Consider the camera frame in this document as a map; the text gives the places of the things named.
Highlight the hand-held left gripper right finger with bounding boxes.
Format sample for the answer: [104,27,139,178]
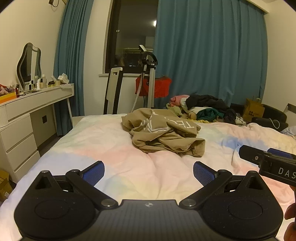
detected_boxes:
[180,161,265,209]

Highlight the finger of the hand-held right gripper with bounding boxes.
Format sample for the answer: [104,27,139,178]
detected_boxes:
[267,148,296,160]
[239,145,269,165]

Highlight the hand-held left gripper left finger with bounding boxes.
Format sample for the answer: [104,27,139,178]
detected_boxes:
[32,161,118,210]

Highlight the tan printed t-shirt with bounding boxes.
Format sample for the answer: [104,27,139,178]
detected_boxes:
[121,108,206,156]

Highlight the person's right hand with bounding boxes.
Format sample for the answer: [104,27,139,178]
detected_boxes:
[284,203,296,241]

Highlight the blue pillow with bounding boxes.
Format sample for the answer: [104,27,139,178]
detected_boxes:
[281,126,296,141]

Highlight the pastel bed duvet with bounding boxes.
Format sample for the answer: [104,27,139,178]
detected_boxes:
[0,113,296,241]

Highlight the black sofa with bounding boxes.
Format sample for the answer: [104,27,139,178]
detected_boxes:
[230,103,288,132]

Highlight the brown paper bag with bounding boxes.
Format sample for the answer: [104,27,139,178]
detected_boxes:
[243,97,265,122]

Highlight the green garment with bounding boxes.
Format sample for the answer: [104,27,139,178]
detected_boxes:
[196,109,221,121]

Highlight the black garment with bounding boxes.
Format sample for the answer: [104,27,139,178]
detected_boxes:
[186,94,236,123]

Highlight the olive yellow garment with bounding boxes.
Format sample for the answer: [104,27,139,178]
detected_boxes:
[166,104,186,115]

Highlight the pink garment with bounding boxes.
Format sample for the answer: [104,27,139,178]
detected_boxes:
[170,95,190,106]

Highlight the white vanity desk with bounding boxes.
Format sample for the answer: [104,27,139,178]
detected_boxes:
[0,83,75,183]

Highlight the white folded ironing board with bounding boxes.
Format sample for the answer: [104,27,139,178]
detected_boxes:
[103,67,123,115]

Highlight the cardboard boxes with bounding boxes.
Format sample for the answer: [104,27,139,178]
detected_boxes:
[0,169,13,202]

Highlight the red cloth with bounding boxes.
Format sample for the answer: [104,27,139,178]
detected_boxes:
[135,75,173,99]

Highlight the tissue box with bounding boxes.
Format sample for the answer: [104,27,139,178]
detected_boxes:
[57,73,70,84]

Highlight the group of cosmetic bottles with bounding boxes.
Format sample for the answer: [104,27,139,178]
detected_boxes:
[28,74,48,91]

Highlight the wide blue curtain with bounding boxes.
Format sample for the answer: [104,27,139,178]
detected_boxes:
[154,0,271,109]

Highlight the standing garment steamer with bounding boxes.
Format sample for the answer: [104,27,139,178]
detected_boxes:
[132,45,159,113]

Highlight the orange tray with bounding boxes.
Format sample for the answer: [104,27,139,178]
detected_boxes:
[0,91,17,104]

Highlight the narrow blue curtain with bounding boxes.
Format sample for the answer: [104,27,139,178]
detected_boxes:
[53,0,93,136]

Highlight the wavy vanity mirror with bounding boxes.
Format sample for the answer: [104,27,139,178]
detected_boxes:
[17,42,43,90]

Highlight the dark window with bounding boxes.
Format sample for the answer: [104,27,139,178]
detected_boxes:
[105,0,159,73]

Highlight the white cable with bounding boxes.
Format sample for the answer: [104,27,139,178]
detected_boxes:
[268,118,281,129]

